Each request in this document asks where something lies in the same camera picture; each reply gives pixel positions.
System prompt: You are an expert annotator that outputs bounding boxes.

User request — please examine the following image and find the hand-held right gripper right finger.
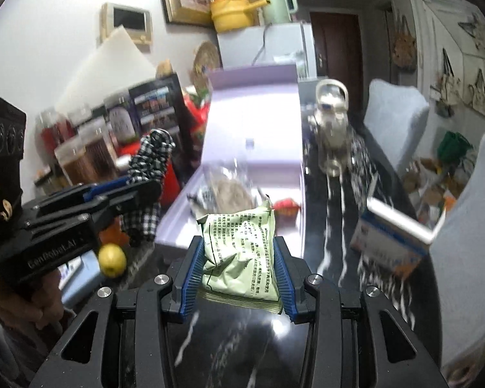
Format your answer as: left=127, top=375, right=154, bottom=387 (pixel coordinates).
left=272, top=237, right=449, bottom=388

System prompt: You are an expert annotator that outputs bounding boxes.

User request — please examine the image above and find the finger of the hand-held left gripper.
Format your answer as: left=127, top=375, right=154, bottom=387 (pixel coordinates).
left=33, top=175, right=163, bottom=218
left=90, top=187, right=163, bottom=232

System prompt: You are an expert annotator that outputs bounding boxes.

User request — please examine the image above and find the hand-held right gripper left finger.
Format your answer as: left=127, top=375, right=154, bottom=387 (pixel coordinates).
left=36, top=235, right=205, bottom=388

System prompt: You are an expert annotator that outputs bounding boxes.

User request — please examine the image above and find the black white checkered cloth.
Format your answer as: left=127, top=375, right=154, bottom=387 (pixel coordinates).
left=121, top=128, right=176, bottom=248

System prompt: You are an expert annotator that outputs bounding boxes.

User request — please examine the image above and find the green paper packet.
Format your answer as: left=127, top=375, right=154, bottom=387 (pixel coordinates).
left=196, top=194, right=284, bottom=315

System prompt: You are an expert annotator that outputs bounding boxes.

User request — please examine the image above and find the shiny red packet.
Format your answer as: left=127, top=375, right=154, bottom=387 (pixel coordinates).
left=272, top=196, right=301, bottom=218

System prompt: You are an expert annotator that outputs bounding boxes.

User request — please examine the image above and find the plastic bag with beige cable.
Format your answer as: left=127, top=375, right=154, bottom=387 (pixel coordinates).
left=202, top=161, right=267, bottom=216

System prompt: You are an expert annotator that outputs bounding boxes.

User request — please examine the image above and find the lavender gift box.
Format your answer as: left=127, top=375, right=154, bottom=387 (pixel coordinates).
left=156, top=64, right=308, bottom=260

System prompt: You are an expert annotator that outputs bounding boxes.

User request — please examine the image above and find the person's left hand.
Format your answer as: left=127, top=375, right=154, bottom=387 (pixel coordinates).
left=0, top=270, right=67, bottom=334

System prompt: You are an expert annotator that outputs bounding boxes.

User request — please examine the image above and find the plastic cup with orange drink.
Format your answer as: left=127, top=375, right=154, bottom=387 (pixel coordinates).
left=53, top=139, right=90, bottom=189

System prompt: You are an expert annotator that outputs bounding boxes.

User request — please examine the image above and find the clear plastic jar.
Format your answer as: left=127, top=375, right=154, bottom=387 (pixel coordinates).
left=78, top=117, right=120, bottom=180

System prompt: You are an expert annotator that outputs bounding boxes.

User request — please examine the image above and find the red plastic container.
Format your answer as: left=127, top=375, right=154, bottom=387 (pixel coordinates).
left=159, top=157, right=183, bottom=209

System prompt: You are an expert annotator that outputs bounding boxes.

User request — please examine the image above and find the yellow lemon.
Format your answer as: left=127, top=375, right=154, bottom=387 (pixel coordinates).
left=98, top=243, right=128, bottom=279

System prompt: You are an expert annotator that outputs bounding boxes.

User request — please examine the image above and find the white labelled bottle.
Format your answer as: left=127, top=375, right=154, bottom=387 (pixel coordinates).
left=108, top=107, right=135, bottom=140

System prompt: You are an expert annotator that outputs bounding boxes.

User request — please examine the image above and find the white blue device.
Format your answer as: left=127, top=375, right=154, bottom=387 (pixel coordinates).
left=59, top=251, right=108, bottom=308

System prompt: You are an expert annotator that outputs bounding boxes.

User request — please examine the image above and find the black printed packaging bag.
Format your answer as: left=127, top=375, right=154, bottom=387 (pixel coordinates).
left=128, top=73, right=195, bottom=158

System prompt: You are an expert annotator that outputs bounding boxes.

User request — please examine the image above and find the blue white medicine box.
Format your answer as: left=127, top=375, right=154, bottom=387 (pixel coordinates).
left=350, top=197, right=447, bottom=279

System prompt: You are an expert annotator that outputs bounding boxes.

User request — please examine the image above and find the white board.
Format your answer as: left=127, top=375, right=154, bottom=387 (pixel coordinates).
left=52, top=25, right=158, bottom=116

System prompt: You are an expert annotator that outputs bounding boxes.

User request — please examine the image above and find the glass mug with cartoon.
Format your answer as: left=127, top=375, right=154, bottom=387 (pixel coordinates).
left=320, top=137, right=350, bottom=178

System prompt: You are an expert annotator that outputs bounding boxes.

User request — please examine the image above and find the woven round basket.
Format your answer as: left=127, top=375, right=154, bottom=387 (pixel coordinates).
left=192, top=41, right=221, bottom=85

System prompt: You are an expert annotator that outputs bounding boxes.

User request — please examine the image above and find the glass teapot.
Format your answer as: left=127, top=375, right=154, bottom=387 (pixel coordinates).
left=309, top=79, right=350, bottom=146

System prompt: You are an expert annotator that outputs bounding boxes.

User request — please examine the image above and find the light quilted chair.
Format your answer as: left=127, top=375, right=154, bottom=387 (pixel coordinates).
left=428, top=131, right=485, bottom=376
left=361, top=79, right=431, bottom=170

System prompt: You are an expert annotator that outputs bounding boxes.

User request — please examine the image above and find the white refrigerator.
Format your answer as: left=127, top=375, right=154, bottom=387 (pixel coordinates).
left=216, top=22, right=318, bottom=81

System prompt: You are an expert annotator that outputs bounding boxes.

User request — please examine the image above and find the yellow pot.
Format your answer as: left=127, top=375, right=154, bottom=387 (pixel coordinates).
left=209, top=0, right=269, bottom=32

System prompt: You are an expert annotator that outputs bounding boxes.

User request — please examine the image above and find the green bag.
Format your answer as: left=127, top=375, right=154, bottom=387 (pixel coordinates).
left=436, top=130, right=474, bottom=162

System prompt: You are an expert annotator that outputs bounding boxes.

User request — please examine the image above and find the dark brown door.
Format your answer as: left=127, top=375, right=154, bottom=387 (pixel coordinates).
left=309, top=11, right=366, bottom=81

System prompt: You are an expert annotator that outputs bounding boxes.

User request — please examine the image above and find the green electric kettle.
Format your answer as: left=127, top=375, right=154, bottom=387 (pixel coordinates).
left=261, top=0, right=299, bottom=26

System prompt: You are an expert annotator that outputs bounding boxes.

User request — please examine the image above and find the cream tote bag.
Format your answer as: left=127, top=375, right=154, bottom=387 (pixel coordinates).
left=463, top=69, right=485, bottom=120
left=430, top=48, right=465, bottom=110

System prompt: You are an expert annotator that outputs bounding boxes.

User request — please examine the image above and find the brown tote bag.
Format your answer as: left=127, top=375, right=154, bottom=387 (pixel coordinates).
left=391, top=14, right=419, bottom=72

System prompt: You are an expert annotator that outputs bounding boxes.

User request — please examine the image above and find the white cabinet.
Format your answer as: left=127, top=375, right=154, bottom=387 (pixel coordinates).
left=418, top=0, right=485, bottom=126

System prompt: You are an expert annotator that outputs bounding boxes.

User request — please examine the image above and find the wall intercom panel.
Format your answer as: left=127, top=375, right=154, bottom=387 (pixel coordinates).
left=101, top=2, right=152, bottom=46

